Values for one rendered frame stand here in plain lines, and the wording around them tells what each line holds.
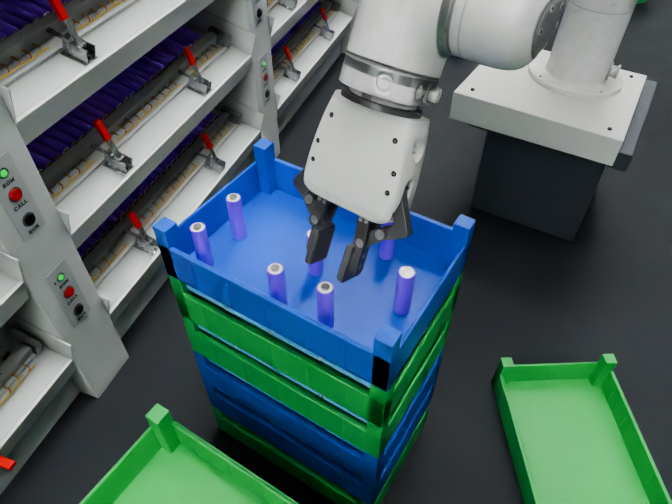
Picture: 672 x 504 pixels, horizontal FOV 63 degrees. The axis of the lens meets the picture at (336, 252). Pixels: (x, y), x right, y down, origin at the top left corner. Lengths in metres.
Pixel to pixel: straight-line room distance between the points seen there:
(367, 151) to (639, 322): 0.89
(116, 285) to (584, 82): 0.98
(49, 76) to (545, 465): 0.95
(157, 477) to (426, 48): 0.55
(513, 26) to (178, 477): 0.59
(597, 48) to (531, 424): 0.71
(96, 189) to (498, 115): 0.74
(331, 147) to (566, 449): 0.71
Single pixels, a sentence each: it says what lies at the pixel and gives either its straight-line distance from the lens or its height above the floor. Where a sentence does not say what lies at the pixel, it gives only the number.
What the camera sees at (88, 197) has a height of 0.33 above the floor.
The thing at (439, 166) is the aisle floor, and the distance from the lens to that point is 1.50.
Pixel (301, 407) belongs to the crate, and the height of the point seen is 0.26.
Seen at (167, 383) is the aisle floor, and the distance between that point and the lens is 1.08.
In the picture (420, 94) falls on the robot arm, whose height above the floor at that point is 0.66.
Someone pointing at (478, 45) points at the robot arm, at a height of 0.71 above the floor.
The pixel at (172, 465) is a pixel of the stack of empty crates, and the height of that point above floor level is 0.24.
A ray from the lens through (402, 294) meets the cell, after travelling 0.59.
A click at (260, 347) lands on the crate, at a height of 0.35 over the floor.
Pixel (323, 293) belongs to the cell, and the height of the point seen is 0.47.
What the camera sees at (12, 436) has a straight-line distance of 0.98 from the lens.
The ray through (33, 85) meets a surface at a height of 0.53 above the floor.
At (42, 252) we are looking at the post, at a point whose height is 0.34.
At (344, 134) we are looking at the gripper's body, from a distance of 0.50.
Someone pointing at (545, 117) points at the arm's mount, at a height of 0.34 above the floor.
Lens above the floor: 0.89
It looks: 46 degrees down
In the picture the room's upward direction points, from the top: straight up
